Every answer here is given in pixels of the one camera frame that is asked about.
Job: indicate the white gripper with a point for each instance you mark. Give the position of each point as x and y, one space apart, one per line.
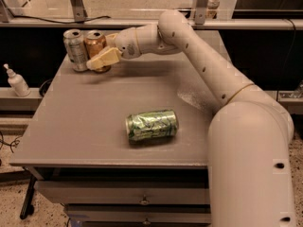
127 43

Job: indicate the orange soda can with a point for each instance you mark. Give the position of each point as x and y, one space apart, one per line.
94 41

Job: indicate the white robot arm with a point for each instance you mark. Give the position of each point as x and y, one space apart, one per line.
250 180

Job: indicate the white 7up can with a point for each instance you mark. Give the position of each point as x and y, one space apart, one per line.
74 44

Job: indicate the green crushed can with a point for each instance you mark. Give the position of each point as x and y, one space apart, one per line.
149 125

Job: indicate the grey drawer cabinet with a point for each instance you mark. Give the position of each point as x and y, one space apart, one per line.
78 132

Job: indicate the white pump bottle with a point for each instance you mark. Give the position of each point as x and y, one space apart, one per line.
17 82

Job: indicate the grey top drawer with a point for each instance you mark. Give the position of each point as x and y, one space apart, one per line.
143 193

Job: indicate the grey drawer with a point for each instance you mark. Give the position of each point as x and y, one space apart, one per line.
143 193
139 214

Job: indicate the grey lower drawer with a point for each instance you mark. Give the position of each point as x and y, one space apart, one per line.
139 214

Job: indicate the black table leg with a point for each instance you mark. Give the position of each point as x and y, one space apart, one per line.
28 208

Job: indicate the left metal bracket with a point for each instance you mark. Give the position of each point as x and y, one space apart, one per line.
79 11

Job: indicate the metal bracket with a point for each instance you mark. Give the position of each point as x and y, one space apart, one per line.
79 11
199 8

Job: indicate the right metal bracket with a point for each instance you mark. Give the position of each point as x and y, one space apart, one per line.
199 8

